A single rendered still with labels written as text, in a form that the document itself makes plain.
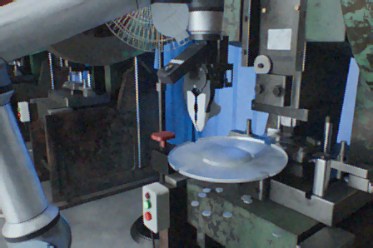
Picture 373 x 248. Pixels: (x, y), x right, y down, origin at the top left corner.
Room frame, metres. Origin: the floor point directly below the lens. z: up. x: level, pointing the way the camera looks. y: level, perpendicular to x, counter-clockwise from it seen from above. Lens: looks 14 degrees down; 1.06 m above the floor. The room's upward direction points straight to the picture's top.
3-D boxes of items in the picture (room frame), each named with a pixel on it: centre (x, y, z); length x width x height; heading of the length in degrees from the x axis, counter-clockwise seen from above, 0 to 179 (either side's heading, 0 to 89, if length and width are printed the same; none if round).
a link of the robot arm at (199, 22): (0.73, -0.04, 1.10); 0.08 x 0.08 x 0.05
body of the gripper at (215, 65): (0.73, -0.05, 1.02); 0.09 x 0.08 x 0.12; 128
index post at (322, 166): (0.73, -0.32, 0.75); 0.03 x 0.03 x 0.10; 39
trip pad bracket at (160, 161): (1.04, 0.06, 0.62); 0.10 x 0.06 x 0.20; 39
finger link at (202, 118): (0.72, -0.05, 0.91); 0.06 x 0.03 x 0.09; 128
